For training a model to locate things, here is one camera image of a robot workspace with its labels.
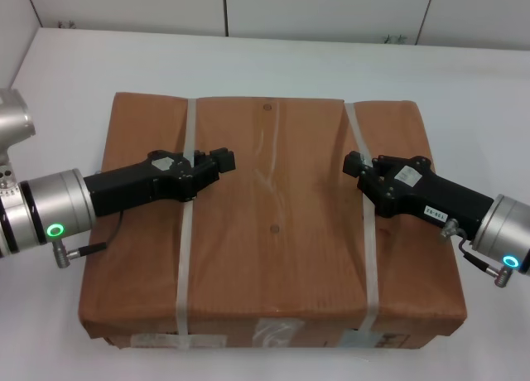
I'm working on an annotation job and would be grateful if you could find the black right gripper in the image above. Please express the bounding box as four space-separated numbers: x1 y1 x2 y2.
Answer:
343 150 500 239

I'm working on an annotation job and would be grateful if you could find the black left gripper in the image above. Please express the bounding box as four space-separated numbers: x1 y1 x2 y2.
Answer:
83 147 238 219

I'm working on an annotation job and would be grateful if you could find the brown paper-wrapped cardboard box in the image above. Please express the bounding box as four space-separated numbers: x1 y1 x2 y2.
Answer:
78 91 469 351

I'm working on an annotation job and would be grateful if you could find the grey-blue box sticker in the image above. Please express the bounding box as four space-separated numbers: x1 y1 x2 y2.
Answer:
340 328 376 350

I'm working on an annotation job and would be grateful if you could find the white plastic packing strap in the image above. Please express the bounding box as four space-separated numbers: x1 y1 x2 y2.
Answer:
343 101 381 350
173 98 199 350

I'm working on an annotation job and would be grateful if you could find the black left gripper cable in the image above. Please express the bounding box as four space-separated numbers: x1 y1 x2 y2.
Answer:
55 210 125 270

